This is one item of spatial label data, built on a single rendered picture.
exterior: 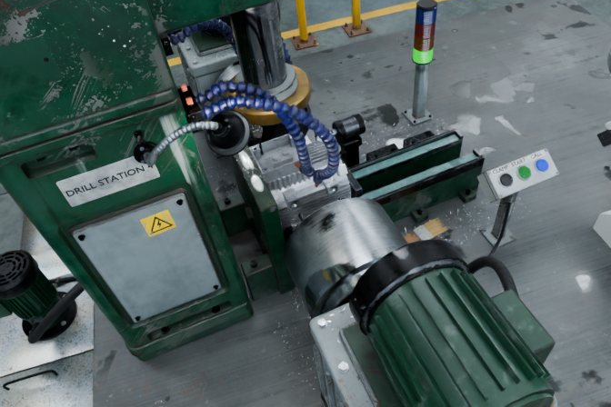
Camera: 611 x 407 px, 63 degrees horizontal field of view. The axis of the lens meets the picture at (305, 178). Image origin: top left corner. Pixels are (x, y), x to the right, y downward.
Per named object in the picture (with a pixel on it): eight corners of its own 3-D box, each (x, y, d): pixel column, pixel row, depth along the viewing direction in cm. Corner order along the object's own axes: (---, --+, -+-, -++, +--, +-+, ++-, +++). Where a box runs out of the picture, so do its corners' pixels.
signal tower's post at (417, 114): (413, 125, 171) (422, 13, 141) (401, 113, 176) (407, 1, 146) (434, 118, 173) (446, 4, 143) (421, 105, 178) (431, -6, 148)
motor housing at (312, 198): (282, 247, 127) (271, 197, 113) (257, 196, 139) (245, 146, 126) (353, 218, 131) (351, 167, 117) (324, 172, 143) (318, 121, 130)
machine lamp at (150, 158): (150, 212, 75) (120, 151, 66) (137, 164, 83) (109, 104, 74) (263, 171, 79) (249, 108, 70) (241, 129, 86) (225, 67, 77)
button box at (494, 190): (488, 203, 119) (499, 199, 114) (475, 176, 121) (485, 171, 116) (548, 179, 123) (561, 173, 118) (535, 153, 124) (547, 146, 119)
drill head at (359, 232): (350, 421, 97) (345, 367, 79) (284, 274, 122) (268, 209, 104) (461, 367, 103) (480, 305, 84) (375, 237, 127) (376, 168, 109)
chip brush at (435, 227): (388, 263, 135) (388, 261, 134) (377, 250, 138) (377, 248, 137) (449, 229, 140) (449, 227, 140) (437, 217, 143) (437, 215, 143)
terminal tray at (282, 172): (267, 195, 119) (262, 174, 113) (253, 167, 126) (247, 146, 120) (314, 178, 121) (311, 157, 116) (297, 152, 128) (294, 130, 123)
